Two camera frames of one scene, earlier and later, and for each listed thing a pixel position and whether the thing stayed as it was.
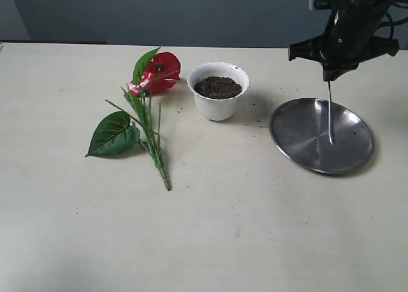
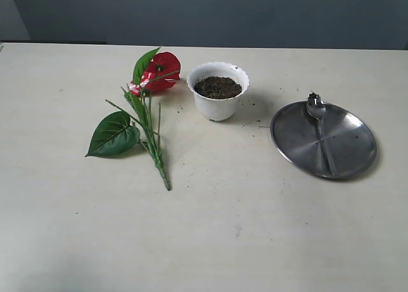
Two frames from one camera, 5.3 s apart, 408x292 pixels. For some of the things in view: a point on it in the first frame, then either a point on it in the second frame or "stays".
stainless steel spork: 331,127 to 316,108
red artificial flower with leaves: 120,133 stays
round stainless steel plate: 300,128 stays
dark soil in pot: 217,87 stays
